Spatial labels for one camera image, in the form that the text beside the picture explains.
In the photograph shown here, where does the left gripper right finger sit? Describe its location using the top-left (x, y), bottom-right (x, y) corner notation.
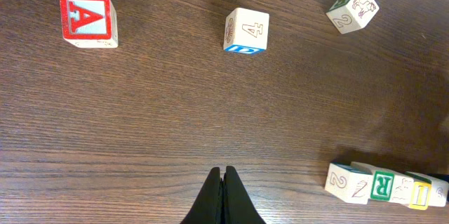
top-left (222, 166), bottom-right (266, 224)

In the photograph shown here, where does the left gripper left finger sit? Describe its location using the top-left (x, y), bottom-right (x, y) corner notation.
top-left (180, 167), bottom-right (222, 224)

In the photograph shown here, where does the leaf picture wooden block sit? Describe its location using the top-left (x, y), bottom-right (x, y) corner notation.
top-left (324, 162), bottom-right (373, 204)

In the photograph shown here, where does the green letter R block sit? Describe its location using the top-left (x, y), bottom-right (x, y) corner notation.
top-left (351, 162), bottom-right (406, 203)

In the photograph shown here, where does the green sided picture block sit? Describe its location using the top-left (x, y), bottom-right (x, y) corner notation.
top-left (390, 175), bottom-right (414, 205)

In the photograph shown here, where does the yellow letter wooden block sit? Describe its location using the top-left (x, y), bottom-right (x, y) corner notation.
top-left (406, 171), bottom-right (431, 211)

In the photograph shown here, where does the plain white wooden block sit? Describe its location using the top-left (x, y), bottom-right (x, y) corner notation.
top-left (429, 173), bottom-right (448, 207)

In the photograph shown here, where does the number four blue block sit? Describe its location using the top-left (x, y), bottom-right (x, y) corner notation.
top-left (223, 8), bottom-right (269, 55)

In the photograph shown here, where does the red letter A block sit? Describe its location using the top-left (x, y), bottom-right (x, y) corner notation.
top-left (59, 0), bottom-right (119, 48)

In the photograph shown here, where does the animal picture wooden block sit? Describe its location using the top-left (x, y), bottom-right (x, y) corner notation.
top-left (326, 0), bottom-right (380, 34)

